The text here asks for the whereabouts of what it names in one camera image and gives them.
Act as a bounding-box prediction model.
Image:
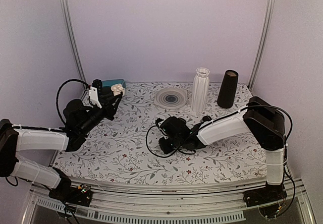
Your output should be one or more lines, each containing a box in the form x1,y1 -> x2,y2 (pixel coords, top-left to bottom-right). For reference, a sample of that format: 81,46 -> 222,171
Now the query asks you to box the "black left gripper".
80,93 -> 122,135

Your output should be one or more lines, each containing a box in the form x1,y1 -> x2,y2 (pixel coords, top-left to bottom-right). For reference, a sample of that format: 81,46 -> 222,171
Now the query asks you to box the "beige earbud charging case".
111,83 -> 126,96

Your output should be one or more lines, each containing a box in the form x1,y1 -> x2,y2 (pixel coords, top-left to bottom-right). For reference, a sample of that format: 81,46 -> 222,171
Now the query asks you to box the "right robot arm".
155,96 -> 287,206

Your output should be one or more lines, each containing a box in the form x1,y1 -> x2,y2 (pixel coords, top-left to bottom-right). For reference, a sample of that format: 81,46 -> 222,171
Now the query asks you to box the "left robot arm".
1,94 -> 123,207

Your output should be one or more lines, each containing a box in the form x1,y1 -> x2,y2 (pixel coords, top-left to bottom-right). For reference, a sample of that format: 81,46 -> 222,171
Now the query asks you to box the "small black earbud case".
202,116 -> 212,122

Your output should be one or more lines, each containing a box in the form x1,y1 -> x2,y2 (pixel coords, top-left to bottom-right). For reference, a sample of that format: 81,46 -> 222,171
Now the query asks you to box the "teal cylindrical speaker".
102,79 -> 126,88

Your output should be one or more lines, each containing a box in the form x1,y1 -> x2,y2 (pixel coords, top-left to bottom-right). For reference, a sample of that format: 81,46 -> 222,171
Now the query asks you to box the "floral patterned table mat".
53,82 -> 267,186

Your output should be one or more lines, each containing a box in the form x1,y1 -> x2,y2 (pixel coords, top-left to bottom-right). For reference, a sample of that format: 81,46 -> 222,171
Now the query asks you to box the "spiral patterned plate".
154,87 -> 188,109

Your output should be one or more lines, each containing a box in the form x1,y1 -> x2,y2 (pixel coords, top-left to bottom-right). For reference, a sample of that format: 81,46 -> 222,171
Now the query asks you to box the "white ribbed vase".
191,68 -> 210,113

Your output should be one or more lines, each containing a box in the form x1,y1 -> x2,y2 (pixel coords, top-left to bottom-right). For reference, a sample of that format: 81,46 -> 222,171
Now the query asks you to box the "black cylindrical cup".
217,70 -> 239,108

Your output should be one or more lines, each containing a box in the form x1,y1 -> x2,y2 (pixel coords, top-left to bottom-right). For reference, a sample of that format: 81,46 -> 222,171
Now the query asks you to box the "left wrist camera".
89,79 -> 102,108

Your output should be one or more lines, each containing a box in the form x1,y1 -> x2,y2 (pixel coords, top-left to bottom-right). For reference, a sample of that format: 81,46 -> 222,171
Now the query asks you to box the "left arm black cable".
56,79 -> 90,129

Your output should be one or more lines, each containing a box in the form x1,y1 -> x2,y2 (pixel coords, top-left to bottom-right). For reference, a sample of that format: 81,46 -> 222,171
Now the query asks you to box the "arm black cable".
56,79 -> 90,129
146,105 -> 296,204

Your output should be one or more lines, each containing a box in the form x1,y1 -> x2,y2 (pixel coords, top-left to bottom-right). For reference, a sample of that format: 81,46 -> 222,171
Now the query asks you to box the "front aluminium rail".
22,178 -> 319,223

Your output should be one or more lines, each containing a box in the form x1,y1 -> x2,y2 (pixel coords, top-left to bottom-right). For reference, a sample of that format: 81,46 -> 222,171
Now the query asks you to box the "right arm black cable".
146,105 -> 296,204

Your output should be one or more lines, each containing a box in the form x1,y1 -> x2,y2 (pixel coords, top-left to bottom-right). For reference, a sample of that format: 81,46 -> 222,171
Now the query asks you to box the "left aluminium frame post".
60,0 -> 86,81

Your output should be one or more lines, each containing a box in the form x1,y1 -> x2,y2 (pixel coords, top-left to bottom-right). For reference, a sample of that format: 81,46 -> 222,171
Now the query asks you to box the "aluminium frame post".
60,0 -> 86,81
247,0 -> 275,92

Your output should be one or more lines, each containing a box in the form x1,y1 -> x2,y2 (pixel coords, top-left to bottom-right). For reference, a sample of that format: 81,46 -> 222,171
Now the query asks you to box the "right aluminium frame post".
247,0 -> 275,92

